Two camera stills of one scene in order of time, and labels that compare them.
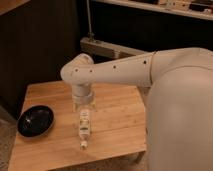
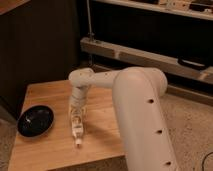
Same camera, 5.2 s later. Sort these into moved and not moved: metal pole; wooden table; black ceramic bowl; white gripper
Moved: white gripper
Not moved: wooden table; metal pole; black ceramic bowl
